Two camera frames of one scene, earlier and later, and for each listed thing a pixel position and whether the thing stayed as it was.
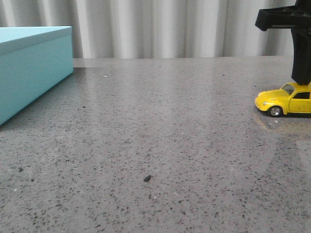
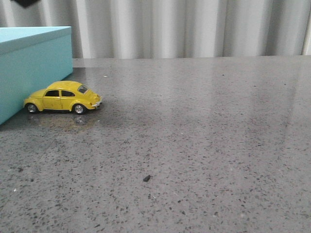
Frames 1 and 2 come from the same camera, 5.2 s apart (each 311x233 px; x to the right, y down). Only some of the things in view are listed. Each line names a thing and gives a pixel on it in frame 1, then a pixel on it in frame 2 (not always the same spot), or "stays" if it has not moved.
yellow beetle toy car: x=292 y=97 to x=63 y=95
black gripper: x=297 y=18 to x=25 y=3
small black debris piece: x=147 y=178 stays
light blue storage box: x=33 y=60 stays
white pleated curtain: x=141 y=29 stays
